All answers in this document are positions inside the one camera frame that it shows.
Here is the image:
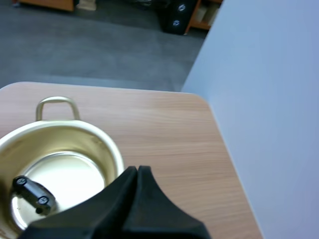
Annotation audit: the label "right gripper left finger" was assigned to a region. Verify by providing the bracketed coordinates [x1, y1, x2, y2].
[15, 166, 138, 239]

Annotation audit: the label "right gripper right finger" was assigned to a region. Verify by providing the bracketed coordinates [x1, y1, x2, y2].
[122, 165, 210, 239]

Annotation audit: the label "small grey toy car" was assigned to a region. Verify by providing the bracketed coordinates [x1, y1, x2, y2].
[12, 175, 56, 215]

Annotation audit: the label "orange wooden shelf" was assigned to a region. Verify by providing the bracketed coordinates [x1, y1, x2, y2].
[184, 0, 223, 36]

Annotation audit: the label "orange wooden desk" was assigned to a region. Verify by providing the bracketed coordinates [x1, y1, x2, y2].
[12, 0, 75, 12]

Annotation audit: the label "gold pot with two handles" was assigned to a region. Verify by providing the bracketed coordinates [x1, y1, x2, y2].
[0, 96, 125, 239]

